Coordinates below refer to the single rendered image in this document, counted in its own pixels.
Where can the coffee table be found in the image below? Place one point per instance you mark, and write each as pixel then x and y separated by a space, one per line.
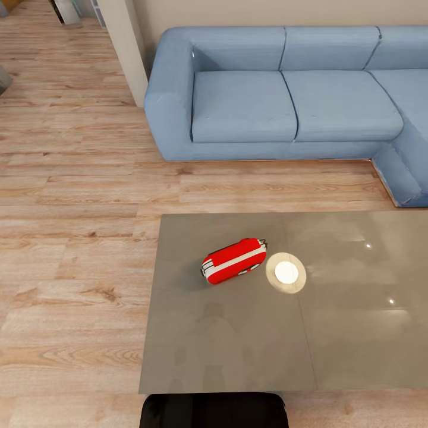
pixel 340 302

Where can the standing mirror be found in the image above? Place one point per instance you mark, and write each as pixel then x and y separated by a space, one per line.
pixel 67 13

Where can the sofa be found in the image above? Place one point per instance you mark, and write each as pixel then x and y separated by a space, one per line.
pixel 296 94

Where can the radio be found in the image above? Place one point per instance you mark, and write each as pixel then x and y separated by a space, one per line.
pixel 234 260

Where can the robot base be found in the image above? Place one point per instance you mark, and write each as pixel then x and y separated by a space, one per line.
pixel 215 410

